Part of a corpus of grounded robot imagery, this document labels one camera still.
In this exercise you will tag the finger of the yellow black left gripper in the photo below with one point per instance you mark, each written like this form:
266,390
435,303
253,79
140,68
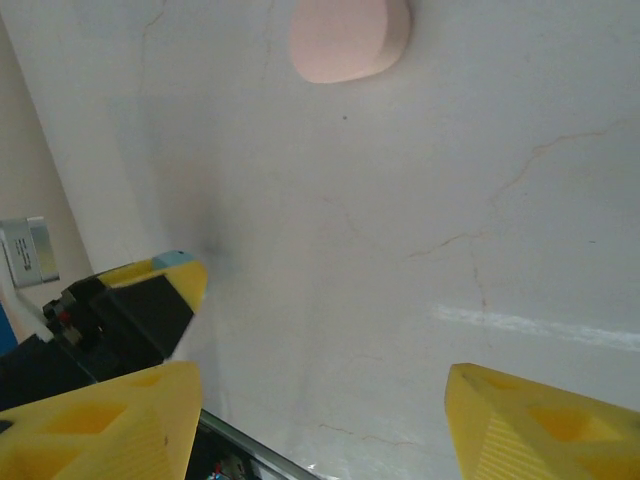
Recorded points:
145,310

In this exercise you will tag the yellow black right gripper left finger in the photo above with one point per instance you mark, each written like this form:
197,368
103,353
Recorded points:
100,440

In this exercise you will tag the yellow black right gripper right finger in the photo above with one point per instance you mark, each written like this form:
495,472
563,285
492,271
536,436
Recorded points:
525,440

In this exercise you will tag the pink earbud charging case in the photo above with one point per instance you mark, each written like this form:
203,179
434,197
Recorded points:
340,40

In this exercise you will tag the white table cover sheet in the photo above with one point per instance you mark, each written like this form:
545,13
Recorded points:
350,225

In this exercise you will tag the silver metal bracket with label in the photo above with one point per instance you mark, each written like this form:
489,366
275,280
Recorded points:
30,250

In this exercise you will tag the wide aluminium base rail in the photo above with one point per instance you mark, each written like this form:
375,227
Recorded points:
250,442

